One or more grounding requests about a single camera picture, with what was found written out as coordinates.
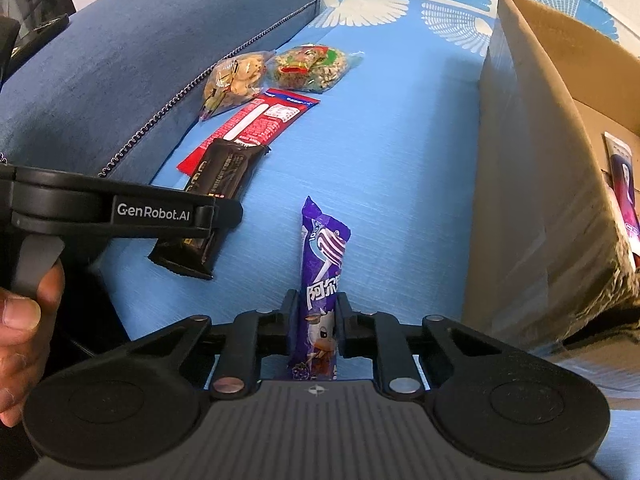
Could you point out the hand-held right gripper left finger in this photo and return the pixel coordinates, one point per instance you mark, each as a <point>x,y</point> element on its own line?
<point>287,325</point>

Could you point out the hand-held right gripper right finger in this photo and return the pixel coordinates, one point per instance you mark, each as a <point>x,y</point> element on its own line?
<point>344,327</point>

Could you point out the purple snack packet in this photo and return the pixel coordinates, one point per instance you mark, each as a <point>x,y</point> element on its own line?
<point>320,265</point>

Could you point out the dark brown snack bar packet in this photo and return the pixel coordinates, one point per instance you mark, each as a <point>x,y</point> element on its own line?
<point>225,170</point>

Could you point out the clear bag of rice crackers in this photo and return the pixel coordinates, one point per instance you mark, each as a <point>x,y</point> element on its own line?
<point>235,77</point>

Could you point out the brown cardboard box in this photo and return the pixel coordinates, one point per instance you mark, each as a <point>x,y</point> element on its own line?
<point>525,185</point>

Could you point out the clear bag of mixed nuts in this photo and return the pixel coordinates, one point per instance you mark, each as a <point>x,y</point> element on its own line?
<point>310,67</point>

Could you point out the person's left hand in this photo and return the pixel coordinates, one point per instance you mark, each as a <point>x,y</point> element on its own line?
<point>20,340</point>

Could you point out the blue sofa cushion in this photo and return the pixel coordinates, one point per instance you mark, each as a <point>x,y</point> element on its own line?
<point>125,60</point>

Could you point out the blue fan-print blanket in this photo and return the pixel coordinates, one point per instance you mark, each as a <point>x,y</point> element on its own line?
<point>390,160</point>

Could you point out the red white snack packet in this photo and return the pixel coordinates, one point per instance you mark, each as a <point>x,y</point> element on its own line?
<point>260,120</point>

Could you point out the pink white snack packet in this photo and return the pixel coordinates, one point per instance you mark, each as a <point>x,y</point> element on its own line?
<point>625,185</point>

